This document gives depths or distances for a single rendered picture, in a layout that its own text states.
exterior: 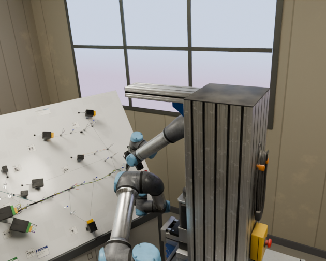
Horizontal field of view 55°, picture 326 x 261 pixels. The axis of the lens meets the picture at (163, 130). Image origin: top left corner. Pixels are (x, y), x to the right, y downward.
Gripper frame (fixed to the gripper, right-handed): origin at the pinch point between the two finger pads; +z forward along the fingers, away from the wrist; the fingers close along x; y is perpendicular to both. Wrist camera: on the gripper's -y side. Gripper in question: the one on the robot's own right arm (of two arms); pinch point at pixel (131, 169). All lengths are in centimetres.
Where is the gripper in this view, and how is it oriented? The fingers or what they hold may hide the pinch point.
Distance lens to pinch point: 223.1
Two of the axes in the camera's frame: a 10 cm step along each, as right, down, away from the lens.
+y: -6.2, -6.6, 4.3
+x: -7.6, 3.6, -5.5
